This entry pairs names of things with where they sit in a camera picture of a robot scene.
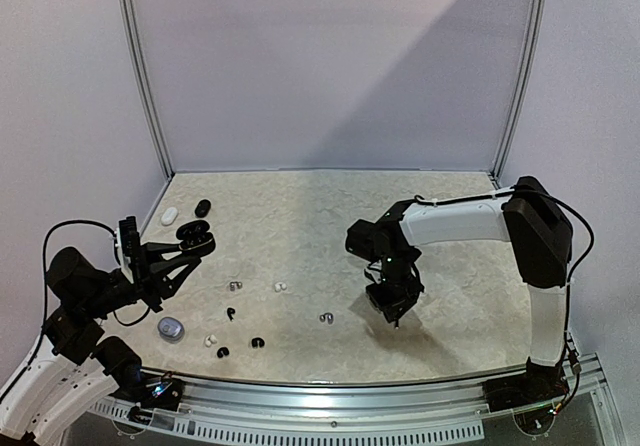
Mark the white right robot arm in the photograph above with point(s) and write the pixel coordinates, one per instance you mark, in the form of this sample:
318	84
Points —
525	219

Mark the glossy black earbud charging case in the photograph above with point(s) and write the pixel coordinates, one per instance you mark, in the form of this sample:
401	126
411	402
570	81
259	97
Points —
196	237

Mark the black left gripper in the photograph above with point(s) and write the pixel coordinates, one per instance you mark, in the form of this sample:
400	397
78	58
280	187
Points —
147	285

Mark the white earbud lower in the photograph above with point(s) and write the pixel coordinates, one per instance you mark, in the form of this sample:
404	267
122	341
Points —
210	341

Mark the aluminium right corner post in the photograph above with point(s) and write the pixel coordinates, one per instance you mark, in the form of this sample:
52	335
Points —
525	66

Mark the silver blue charging case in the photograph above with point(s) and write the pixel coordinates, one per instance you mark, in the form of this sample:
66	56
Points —
170	329

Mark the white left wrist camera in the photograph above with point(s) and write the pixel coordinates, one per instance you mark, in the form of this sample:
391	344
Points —
127	243

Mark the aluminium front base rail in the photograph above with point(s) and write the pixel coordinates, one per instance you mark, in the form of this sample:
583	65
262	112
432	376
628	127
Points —
589	419

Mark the white perforated cable tray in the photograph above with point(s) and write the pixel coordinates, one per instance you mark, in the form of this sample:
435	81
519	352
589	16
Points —
108	423

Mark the silver earbud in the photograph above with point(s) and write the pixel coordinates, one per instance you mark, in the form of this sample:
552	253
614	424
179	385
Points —
234	286
327	318

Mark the white oval charging case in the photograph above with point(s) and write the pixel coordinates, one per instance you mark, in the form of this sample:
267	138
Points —
169	216

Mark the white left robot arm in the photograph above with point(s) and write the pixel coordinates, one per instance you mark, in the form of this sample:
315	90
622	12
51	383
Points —
75	364

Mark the silver earbud right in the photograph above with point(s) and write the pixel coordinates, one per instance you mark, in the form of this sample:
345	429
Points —
327	318

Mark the small black closed case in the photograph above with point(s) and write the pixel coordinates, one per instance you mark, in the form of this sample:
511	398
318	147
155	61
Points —
202	208

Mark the aluminium left corner post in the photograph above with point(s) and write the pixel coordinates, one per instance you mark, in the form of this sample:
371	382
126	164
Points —
143	83

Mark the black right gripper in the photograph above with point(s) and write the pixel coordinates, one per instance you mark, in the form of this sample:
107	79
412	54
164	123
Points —
388	301

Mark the silver earbud left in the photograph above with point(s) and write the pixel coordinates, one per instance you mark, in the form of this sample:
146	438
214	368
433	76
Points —
234	286

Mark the aluminium corner post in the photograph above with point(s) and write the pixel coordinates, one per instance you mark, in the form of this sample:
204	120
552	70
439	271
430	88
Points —
143	83
525	66

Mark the black ring earbud right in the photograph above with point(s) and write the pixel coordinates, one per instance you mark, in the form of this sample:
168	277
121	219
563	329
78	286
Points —
257	342

